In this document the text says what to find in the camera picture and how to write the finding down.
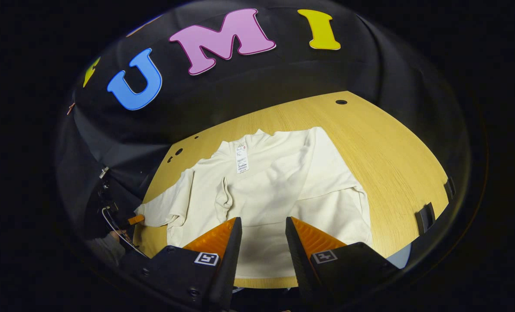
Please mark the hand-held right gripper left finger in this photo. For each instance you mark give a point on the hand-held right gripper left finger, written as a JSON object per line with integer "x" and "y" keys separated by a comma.
{"x": 227, "y": 268}

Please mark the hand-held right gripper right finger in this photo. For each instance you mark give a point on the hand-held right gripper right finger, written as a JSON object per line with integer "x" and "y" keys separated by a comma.
{"x": 301, "y": 268}

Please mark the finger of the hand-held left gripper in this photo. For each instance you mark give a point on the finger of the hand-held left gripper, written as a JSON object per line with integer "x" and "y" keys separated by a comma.
{"x": 136, "y": 219}

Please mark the white sweatshirt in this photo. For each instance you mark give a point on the white sweatshirt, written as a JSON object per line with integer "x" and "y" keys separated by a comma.
{"x": 275, "y": 186}

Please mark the small white label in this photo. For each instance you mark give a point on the small white label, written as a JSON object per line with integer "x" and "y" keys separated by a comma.
{"x": 104, "y": 172}

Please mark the copper cloth clip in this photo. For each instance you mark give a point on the copper cloth clip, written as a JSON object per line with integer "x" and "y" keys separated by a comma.
{"x": 70, "y": 108}

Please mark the black table edge clamp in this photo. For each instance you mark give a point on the black table edge clamp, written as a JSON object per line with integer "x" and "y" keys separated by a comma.
{"x": 449, "y": 189}
{"x": 425, "y": 219}

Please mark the black backdrop cloth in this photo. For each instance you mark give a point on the black backdrop cloth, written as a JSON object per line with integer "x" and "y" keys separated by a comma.
{"x": 262, "y": 78}

